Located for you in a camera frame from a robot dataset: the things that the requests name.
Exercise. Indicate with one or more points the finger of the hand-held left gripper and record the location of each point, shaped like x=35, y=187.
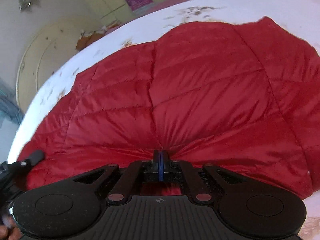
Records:
x=35, y=157

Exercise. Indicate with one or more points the person's left hand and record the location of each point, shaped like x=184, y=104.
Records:
x=7, y=232

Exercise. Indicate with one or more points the white floral bed sheet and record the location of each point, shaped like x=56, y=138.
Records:
x=225, y=12

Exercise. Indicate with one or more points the red down jacket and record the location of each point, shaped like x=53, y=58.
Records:
x=200, y=92

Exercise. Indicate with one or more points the cream round headboard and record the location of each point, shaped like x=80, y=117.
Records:
x=50, y=45

